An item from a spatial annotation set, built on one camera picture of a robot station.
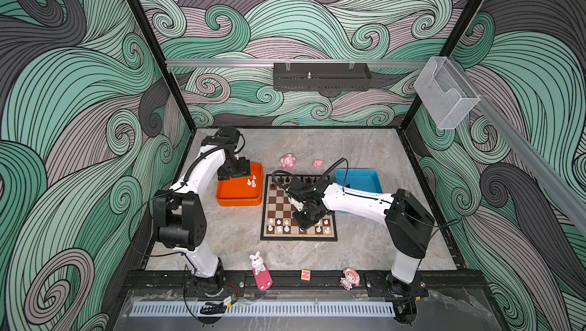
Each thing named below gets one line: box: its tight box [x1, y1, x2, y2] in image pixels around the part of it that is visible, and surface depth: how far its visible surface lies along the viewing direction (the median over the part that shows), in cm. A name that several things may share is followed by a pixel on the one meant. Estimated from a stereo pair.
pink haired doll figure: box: [339, 267, 361, 291], surface depth 74 cm
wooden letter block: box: [300, 269, 311, 282], surface depth 76 cm
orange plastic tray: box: [216, 162, 264, 207], surface depth 97 cm
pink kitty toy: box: [280, 154, 297, 168], surface depth 106 cm
